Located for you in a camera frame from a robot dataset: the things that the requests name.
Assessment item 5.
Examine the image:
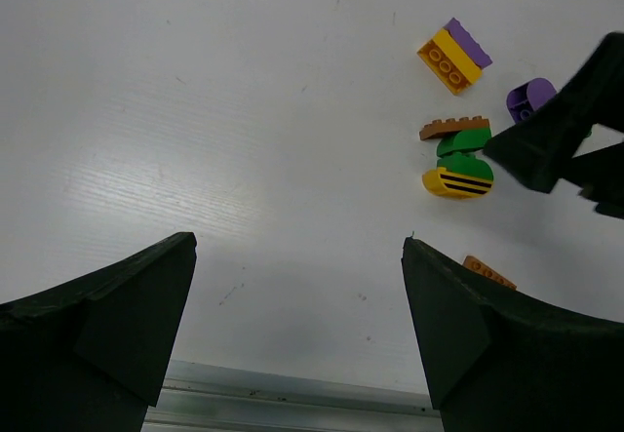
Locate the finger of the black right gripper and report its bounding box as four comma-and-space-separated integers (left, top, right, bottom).
563, 142, 623, 218
484, 32, 623, 193

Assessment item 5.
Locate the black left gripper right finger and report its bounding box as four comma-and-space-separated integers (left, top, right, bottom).
402, 238, 623, 431

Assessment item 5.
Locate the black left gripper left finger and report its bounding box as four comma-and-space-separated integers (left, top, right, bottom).
1, 232, 197, 431

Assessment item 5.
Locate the green rounded lego brick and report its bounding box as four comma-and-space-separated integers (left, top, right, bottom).
437, 152, 494, 181

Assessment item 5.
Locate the yellow striped lego brick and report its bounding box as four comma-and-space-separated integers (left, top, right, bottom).
422, 167, 493, 200

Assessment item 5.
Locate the purple rounded lego brick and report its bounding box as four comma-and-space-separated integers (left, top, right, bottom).
506, 77, 558, 124

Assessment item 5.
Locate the green curved lego brick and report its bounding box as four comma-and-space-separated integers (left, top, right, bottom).
436, 127, 491, 158

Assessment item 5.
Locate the orange-brown lego plate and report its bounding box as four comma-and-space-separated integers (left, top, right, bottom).
462, 255, 517, 290

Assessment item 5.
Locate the brown flat lego plate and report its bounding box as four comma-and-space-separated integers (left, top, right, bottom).
419, 116, 489, 140

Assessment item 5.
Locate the yellow rectangular lego brick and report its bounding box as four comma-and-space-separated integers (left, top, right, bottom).
417, 28, 483, 96

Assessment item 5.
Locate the purple flat lego plate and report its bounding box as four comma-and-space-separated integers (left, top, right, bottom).
444, 18, 492, 69

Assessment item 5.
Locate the aluminium table edge rail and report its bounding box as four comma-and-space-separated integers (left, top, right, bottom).
142, 360, 443, 431

